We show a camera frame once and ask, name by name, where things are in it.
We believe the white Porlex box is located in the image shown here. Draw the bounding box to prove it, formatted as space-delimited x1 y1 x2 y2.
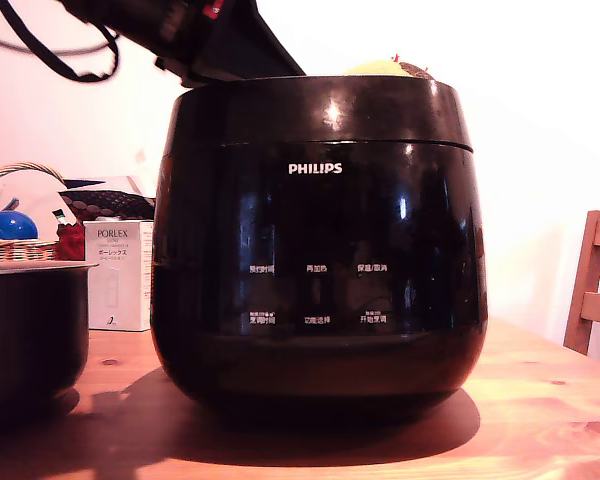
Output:
82 219 155 332

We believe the wooden chair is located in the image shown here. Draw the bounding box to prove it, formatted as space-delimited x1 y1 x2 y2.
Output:
562 209 600 357

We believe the red gift bag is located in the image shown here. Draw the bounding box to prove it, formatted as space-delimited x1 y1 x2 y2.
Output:
55 223 87 262

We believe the white paper item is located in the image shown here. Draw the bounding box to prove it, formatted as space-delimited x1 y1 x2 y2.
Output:
0 169 69 241

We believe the dotted patterned gift bag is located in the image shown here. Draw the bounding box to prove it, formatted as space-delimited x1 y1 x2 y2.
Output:
59 177 157 224

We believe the wicker basket with handle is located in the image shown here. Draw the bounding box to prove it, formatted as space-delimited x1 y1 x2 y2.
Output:
0 160 69 264

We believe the black Philips rice cooker body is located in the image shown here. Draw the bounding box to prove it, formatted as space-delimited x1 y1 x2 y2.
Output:
149 139 489 424

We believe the brown fuzzy object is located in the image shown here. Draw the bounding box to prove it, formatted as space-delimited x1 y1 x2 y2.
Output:
392 52 439 82

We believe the rice cooker inner pot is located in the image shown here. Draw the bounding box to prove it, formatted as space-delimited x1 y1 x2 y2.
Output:
0 261 99 427

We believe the thick black cable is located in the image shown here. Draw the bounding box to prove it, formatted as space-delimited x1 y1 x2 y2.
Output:
0 0 122 84

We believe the yellow green round object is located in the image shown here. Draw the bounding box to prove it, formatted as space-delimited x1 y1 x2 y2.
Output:
342 58 415 78

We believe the blue ball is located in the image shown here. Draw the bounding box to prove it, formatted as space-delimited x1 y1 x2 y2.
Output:
0 209 40 242

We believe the black rice cooker lid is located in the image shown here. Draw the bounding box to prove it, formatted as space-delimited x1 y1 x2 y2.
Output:
171 74 475 155

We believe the thin black cable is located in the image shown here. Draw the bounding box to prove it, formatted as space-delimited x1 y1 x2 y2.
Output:
0 30 89 57

